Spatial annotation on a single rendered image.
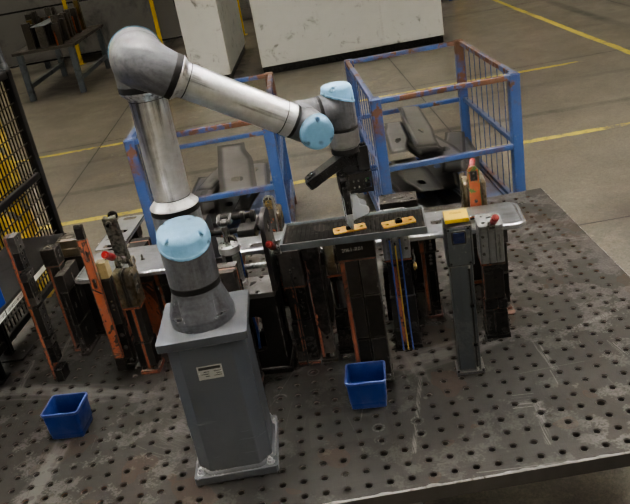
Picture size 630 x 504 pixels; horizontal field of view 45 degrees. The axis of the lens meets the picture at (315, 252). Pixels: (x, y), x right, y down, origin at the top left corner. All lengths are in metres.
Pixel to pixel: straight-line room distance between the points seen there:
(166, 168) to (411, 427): 0.88
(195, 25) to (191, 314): 8.51
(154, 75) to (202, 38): 8.53
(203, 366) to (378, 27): 8.68
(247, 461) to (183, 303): 0.44
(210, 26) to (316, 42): 1.36
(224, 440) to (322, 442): 0.26
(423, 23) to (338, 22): 1.10
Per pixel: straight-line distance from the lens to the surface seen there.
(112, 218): 2.22
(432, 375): 2.14
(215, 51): 10.10
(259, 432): 1.87
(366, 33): 10.17
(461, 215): 1.93
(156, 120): 1.73
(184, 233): 1.67
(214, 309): 1.72
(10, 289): 2.45
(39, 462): 2.23
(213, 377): 1.76
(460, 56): 5.29
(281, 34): 10.08
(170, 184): 1.76
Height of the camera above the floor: 1.92
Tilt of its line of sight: 24 degrees down
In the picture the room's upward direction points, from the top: 10 degrees counter-clockwise
